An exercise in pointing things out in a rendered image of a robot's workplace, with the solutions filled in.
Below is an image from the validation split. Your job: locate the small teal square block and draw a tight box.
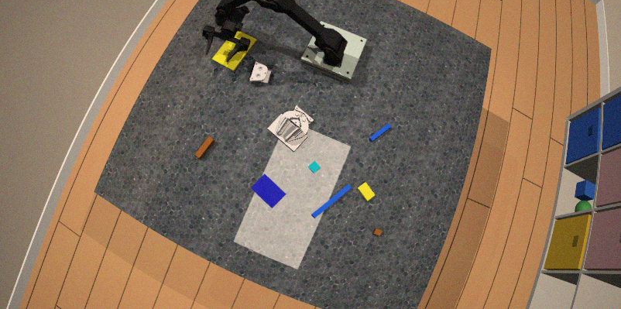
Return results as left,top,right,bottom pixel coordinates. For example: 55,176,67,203
308,161,320,173

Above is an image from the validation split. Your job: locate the yellow rectangular block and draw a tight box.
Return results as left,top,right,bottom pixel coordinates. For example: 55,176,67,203
357,182,375,201

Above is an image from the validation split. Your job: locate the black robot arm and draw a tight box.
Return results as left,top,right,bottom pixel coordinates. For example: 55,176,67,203
214,0,348,67

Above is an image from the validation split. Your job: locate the yellow flat rectangular plate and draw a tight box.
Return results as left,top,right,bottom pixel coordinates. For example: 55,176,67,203
212,31,256,70

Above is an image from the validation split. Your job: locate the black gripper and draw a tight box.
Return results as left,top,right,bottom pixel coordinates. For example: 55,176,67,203
202,25,251,62

